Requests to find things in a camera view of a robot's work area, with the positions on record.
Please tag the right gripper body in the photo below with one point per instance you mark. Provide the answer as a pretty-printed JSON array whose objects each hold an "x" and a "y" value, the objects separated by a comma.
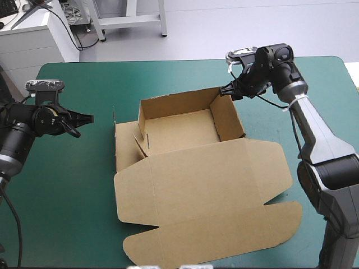
[{"x": 253, "y": 79}]

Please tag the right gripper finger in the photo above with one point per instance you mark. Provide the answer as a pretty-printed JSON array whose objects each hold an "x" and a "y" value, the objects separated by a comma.
[
  {"x": 237, "y": 97},
  {"x": 228, "y": 88}
]

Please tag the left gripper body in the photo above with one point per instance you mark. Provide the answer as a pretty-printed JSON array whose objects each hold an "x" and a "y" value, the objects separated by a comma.
[{"x": 46, "y": 120}]

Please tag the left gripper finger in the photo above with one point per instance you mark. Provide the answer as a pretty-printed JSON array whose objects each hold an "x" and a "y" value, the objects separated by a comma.
[
  {"x": 73, "y": 132},
  {"x": 82, "y": 118}
]

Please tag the brown cardboard box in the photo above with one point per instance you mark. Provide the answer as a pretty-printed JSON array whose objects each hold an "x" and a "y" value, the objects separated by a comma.
[{"x": 202, "y": 182}]

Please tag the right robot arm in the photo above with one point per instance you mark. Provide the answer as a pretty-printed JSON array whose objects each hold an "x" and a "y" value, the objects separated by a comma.
[{"x": 317, "y": 134}]

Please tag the white cabinet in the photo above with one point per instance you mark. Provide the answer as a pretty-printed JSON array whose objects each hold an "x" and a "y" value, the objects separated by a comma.
[{"x": 33, "y": 47}]

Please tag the black keyboard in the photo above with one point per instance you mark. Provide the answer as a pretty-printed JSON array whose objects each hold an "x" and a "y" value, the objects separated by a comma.
[{"x": 8, "y": 8}]

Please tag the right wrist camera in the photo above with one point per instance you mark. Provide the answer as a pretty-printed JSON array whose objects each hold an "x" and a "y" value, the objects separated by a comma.
[{"x": 241, "y": 53}]

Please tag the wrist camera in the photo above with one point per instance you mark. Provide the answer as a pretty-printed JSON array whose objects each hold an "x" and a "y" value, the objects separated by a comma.
[
  {"x": 45, "y": 85},
  {"x": 241, "y": 53}
]

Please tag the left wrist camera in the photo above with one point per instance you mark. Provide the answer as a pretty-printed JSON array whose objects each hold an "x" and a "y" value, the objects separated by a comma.
[{"x": 45, "y": 85}]

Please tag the white metal frame table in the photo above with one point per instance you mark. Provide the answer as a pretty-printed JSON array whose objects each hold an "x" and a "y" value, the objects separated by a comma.
[{"x": 131, "y": 19}]

